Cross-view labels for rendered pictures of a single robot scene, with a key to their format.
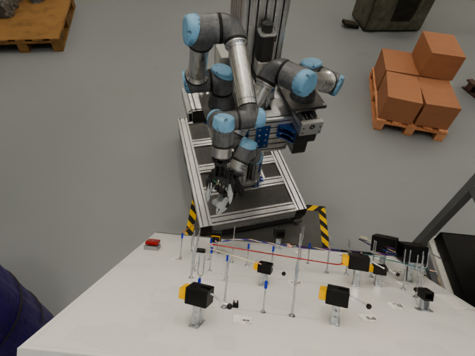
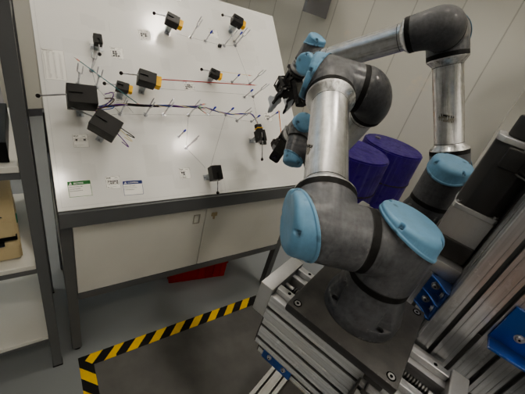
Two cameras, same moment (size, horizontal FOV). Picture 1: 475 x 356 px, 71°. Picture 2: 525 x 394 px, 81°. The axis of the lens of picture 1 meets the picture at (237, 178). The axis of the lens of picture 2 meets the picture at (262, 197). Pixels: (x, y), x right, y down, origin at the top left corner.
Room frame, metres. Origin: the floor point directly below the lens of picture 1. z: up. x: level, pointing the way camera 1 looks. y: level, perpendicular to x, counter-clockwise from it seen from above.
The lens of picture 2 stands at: (1.87, -0.83, 1.61)
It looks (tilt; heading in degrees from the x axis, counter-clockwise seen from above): 30 degrees down; 138
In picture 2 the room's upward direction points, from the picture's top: 16 degrees clockwise
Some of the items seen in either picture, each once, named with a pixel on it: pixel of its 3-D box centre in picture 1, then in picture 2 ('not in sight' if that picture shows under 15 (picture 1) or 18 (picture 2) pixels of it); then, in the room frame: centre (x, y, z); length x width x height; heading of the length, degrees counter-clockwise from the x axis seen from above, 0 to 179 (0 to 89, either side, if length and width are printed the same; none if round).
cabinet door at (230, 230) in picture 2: not in sight; (247, 226); (0.81, 0.07, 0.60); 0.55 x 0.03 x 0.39; 90
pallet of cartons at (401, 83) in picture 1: (415, 80); not in sight; (3.40, -1.88, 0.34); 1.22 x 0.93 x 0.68; 3
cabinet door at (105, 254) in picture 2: not in sight; (144, 245); (0.80, -0.48, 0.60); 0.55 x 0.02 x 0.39; 90
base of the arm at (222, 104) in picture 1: (221, 97); (423, 212); (1.54, 0.13, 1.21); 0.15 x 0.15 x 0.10
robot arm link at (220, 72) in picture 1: (220, 78); (443, 179); (1.54, 0.14, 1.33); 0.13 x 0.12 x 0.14; 107
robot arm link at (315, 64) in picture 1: (309, 71); (394, 245); (1.69, -0.35, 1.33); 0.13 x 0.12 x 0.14; 53
